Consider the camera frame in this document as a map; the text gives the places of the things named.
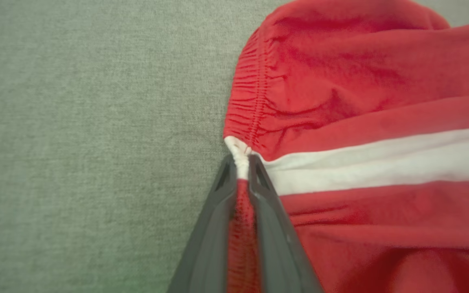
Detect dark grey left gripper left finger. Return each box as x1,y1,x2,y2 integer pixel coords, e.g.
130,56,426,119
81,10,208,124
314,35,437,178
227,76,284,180
167,156,239,293

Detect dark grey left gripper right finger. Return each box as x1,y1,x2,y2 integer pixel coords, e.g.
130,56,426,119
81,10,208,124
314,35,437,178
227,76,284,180
248,155,324,293

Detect red shorts with white stripes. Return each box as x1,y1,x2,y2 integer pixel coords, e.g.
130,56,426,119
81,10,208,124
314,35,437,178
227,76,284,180
223,0,469,293

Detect grey fabric sofa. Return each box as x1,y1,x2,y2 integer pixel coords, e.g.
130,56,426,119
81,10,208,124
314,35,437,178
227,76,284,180
0,0,469,293

